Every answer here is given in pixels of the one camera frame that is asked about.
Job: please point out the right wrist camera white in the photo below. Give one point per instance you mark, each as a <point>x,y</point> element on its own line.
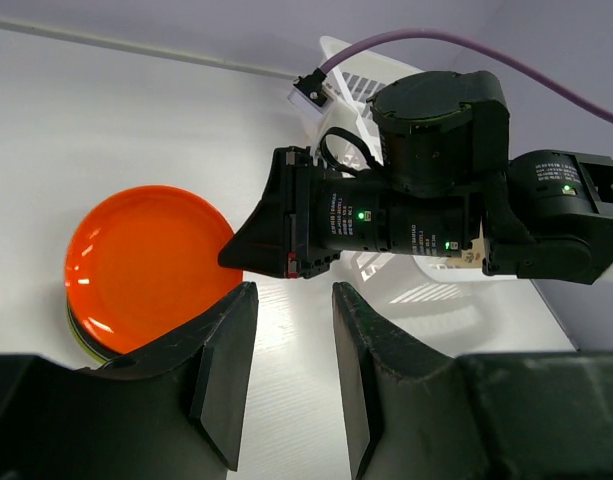
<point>309,94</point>

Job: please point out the lime green plate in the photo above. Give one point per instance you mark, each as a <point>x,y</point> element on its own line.
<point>81,347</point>

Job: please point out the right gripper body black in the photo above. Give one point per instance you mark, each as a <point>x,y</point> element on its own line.
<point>327,213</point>

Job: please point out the orange plate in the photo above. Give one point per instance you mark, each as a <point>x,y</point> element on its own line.
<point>142,263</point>

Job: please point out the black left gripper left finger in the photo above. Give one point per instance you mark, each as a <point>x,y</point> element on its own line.
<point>171,409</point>

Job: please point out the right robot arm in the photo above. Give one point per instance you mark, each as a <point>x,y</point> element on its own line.
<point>442,181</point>

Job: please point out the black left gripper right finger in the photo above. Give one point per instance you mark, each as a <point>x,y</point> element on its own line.
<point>411,412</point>

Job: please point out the black plate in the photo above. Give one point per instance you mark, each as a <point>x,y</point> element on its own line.
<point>83,340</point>

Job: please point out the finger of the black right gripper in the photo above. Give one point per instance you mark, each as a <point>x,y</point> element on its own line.
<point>260,245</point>

